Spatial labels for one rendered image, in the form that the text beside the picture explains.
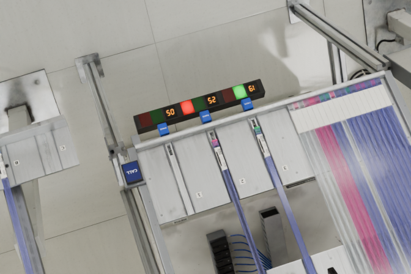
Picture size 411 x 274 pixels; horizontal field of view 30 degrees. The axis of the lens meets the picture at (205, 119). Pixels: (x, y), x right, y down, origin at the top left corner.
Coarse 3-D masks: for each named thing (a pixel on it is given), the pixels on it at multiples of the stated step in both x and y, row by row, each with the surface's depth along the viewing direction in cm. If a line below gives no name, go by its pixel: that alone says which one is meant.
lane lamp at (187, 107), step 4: (188, 100) 191; (180, 104) 191; (184, 104) 191; (188, 104) 191; (192, 104) 191; (184, 108) 190; (188, 108) 190; (192, 108) 190; (184, 112) 190; (188, 112) 190; (192, 112) 190
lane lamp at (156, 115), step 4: (152, 112) 190; (156, 112) 190; (160, 112) 190; (152, 116) 189; (156, 116) 189; (160, 116) 189; (152, 120) 189; (156, 120) 189; (160, 120) 189; (164, 120) 189
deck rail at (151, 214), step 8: (128, 152) 183; (144, 192) 179; (144, 200) 179; (144, 208) 182; (152, 208) 178; (152, 216) 177; (152, 224) 176; (152, 232) 178; (160, 232) 176; (160, 240) 175; (160, 248) 174; (160, 256) 174; (168, 256) 174; (168, 264) 173; (168, 272) 172
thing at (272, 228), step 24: (288, 0) 256; (336, 48) 233; (336, 72) 236; (408, 72) 193; (264, 216) 210; (216, 240) 209; (264, 240) 217; (216, 264) 210; (240, 264) 215; (264, 264) 217
